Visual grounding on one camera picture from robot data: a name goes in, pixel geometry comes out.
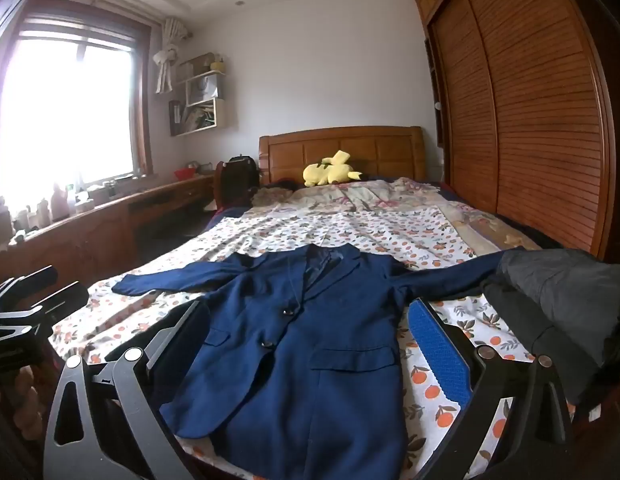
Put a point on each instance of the wooden slatted wardrobe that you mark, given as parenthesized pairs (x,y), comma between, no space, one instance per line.
(530,110)

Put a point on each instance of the beige flowered quilt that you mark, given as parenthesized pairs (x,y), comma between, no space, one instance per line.
(390,195)

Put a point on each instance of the small yellow toy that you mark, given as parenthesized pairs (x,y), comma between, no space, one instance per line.
(217,66)

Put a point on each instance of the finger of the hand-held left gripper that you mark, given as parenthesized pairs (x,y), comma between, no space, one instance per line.
(30,282)
(55,305)

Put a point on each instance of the black garment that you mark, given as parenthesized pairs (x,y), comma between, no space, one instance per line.
(515,315)

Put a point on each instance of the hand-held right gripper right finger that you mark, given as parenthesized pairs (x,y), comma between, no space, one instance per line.
(437,350)

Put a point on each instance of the red bowl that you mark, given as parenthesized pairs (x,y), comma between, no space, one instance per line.
(185,174)

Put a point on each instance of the grey garment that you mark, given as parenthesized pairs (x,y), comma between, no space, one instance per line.
(570,290)

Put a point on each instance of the wooden desk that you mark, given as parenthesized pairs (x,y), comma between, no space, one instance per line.
(100,230)

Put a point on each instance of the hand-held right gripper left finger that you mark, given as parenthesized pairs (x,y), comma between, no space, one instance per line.
(187,321)

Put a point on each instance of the orange floral bedsheet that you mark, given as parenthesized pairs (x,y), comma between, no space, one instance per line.
(400,230)

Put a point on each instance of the wooden framed window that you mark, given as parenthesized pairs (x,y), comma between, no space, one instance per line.
(65,110)

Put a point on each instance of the person's left hand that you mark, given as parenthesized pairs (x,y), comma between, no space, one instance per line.
(26,395)

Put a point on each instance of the row of bottles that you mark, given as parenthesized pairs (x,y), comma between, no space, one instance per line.
(57,202)

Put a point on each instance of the white wall shelf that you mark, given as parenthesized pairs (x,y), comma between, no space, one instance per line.
(202,105)

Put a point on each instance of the white tied curtain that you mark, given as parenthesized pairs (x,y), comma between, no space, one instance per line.
(167,60)

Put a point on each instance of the wooden bed headboard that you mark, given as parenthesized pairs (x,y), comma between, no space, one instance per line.
(290,152)

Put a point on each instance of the black backpack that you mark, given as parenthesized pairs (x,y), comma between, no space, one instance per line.
(237,180)

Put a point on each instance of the navy blue suit jacket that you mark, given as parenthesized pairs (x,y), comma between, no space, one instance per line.
(300,360)

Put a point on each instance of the yellow plush toy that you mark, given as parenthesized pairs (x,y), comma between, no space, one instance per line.
(330,172)

